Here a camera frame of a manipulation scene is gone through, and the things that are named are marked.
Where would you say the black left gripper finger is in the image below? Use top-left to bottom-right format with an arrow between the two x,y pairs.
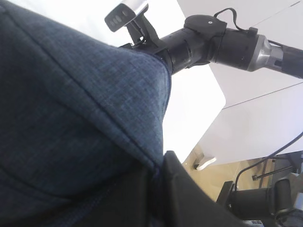
151,151 -> 244,227

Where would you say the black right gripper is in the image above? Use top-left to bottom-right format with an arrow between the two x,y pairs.
120,42 -> 170,71

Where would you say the navy blue lunch bag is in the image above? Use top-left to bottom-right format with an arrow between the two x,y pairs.
0,0 -> 171,227

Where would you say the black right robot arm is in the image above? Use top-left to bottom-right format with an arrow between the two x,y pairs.
124,15 -> 303,79

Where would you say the black robot base arm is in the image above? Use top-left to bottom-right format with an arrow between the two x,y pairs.
216,178 -> 303,227

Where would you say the white table leg foot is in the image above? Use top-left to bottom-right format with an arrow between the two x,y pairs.
193,152 -> 216,171

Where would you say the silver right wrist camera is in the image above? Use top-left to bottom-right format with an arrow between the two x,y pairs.
104,0 -> 149,32

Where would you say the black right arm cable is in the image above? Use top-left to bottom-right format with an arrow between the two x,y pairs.
213,8 -> 251,31

